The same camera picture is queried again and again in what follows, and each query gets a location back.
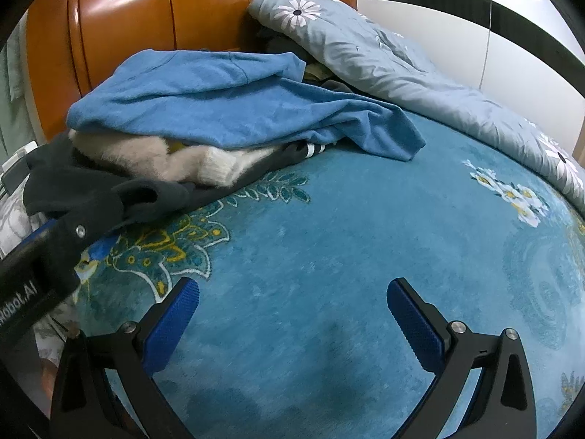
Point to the dark cloth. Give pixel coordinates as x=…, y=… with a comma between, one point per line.
x=279, y=43

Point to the wooden headboard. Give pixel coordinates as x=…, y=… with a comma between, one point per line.
x=123, y=13

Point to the cream fuzzy garment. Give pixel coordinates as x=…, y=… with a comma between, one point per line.
x=146, y=155

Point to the pale green curtain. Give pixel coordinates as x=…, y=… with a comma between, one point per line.
x=13, y=82

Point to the blue towel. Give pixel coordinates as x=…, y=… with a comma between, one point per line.
x=205, y=100

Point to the dark grey garment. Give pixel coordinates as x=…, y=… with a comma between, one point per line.
x=59, y=183

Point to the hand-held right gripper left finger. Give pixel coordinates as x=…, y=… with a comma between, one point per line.
x=176, y=322

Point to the teal floral blanket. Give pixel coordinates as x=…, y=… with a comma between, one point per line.
x=342, y=238

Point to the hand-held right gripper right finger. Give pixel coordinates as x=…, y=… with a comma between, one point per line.
x=416, y=329

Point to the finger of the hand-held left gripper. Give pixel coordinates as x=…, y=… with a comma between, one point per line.
x=75, y=244

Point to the grey floral quilt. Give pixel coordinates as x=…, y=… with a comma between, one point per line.
x=365, y=50

